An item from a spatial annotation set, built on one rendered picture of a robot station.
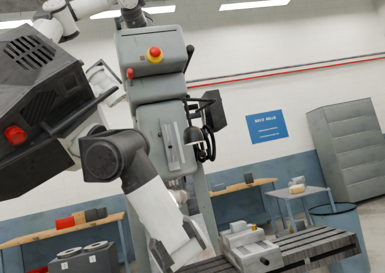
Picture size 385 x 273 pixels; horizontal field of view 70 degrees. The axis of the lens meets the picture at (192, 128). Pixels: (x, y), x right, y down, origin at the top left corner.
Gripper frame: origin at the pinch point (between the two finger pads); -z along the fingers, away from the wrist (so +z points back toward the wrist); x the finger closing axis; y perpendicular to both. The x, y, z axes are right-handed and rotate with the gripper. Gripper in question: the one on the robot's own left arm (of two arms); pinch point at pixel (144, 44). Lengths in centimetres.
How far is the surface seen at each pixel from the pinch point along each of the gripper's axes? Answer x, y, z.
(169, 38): 13.4, -18.2, 11.0
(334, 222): 115, -28, -221
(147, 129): -3.4, -40.0, -11.9
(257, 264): 27, -89, -38
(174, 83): 10.8, -25.9, -4.3
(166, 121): 4.9, -40.1, -10.0
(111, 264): -25, -82, -34
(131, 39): 0.1, -19.3, 15.3
